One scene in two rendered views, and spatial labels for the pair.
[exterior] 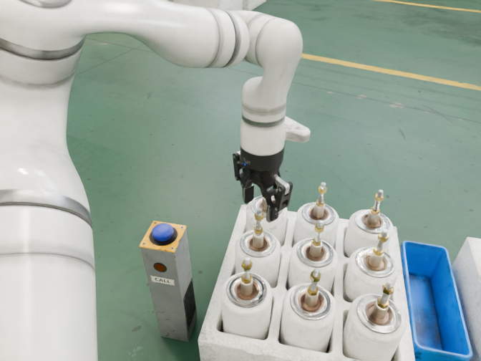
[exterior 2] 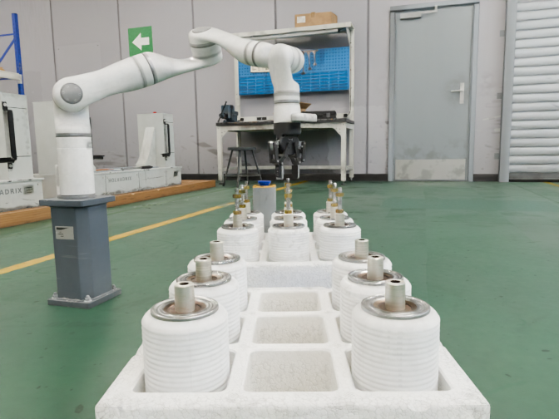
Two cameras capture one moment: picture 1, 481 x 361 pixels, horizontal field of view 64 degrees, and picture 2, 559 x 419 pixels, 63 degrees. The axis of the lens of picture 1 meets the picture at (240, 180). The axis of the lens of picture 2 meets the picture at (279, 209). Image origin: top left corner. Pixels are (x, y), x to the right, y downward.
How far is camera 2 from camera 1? 1.39 m
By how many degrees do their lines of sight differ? 77
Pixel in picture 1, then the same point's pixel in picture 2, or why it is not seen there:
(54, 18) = (194, 35)
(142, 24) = (217, 39)
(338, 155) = not seen: outside the picture
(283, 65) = (271, 63)
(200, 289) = not seen: hidden behind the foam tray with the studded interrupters
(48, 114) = (189, 62)
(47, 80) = (196, 55)
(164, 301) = not seen: hidden behind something
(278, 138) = (278, 111)
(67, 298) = (127, 64)
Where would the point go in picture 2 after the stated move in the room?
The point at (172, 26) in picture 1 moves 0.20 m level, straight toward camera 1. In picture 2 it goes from (228, 41) to (156, 36)
